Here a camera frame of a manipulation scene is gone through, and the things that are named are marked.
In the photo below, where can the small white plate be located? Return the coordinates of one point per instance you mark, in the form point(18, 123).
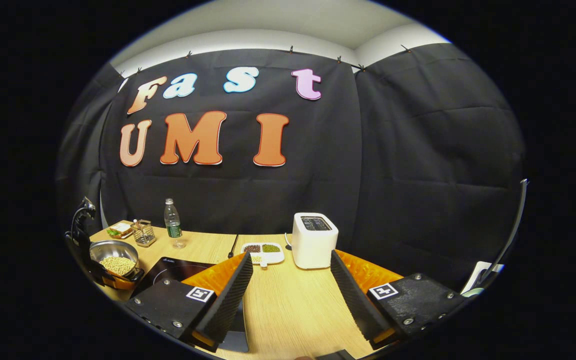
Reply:
point(127, 236)

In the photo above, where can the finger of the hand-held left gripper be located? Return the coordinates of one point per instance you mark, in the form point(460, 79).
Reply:
point(120, 283)

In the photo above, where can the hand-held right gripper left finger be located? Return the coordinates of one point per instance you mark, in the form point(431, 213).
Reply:
point(228, 305)

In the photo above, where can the white divided dish with beans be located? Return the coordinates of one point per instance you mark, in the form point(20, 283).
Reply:
point(270, 257)

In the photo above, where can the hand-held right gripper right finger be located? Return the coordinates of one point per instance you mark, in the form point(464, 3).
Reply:
point(355, 305)

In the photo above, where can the black backdrop cloth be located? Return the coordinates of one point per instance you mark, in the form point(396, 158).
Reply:
point(318, 175)

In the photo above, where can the white toaster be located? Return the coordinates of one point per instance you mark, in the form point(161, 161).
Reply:
point(313, 245)

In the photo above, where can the clear plastic water bottle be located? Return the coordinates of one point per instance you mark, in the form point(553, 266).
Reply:
point(173, 225)

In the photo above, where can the row of black cloth clips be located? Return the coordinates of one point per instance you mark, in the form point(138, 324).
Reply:
point(291, 49)

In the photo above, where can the pile of soybeans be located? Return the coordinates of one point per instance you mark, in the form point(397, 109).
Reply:
point(117, 265)

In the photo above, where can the black induction cooktop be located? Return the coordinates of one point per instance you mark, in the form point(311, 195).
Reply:
point(173, 272)

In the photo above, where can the sandwich with lettuce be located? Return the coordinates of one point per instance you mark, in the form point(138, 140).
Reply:
point(119, 229)

